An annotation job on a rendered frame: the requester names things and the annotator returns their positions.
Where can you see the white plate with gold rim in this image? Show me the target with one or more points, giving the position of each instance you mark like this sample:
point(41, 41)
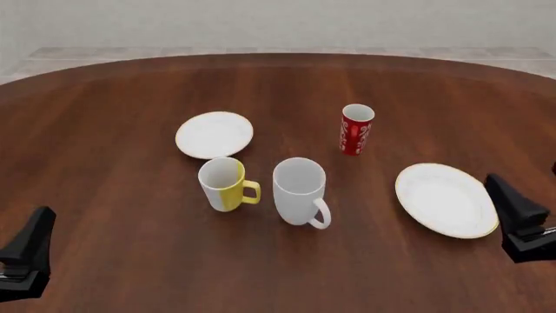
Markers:
point(215, 134)

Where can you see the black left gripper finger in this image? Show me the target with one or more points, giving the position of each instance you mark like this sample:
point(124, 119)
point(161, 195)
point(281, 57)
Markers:
point(37, 234)

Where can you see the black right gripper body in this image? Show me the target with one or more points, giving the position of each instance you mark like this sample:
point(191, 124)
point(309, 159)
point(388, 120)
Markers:
point(532, 244)

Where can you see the red mug with white pattern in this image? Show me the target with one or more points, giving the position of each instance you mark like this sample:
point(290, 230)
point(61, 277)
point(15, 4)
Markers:
point(356, 137)

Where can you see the yellow and white mug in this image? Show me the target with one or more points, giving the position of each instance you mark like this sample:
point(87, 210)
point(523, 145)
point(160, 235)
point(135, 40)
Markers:
point(221, 192)

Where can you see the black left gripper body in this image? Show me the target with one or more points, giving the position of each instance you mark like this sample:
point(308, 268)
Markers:
point(24, 280)

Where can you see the large white plate, gold rim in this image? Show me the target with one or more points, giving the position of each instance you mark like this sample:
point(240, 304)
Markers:
point(447, 200)

